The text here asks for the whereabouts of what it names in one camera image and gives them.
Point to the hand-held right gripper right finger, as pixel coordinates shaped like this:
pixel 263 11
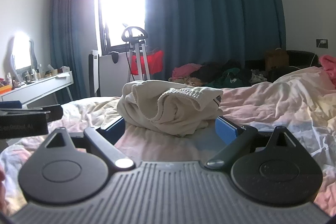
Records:
pixel 225 130

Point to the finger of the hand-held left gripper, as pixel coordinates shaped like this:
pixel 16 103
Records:
pixel 10 104
pixel 53 112

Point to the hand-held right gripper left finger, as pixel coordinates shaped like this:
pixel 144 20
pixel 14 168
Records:
pixel 113 130

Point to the cream white pants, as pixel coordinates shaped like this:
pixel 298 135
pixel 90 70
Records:
pixel 168 108

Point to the pile of dark clothes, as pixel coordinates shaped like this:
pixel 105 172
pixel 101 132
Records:
pixel 244 70

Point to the white dressing table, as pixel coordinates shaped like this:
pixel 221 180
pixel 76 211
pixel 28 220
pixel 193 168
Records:
pixel 39 86

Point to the row of cosmetic bottles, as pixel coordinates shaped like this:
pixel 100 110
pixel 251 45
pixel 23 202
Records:
pixel 31 74

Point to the green garment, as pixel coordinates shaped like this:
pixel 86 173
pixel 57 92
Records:
pixel 225 78

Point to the white flat panel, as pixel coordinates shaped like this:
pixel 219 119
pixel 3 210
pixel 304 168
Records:
pixel 113 77

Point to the pale pink bed blanket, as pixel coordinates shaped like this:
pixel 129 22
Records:
pixel 275 113

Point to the vanity mirror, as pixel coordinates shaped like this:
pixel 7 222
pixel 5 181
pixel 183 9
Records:
pixel 22 50

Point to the black steamer head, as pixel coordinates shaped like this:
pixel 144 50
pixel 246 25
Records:
pixel 114 57

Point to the crumpled pink garment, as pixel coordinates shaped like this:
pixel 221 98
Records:
pixel 185 69

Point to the red cloth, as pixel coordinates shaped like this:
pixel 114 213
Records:
pixel 155 61

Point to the narrow blue curtain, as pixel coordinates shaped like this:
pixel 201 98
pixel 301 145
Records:
pixel 71 29

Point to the black armchair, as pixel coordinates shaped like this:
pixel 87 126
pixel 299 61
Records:
pixel 302 60

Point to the wide blue curtain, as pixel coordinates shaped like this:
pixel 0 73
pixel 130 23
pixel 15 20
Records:
pixel 210 16

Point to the bright pink cloth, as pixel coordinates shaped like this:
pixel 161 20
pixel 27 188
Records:
pixel 329 65

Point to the dark framed window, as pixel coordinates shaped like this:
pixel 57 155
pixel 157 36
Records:
pixel 120 3

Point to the wall socket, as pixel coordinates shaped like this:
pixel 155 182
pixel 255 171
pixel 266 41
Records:
pixel 322 43

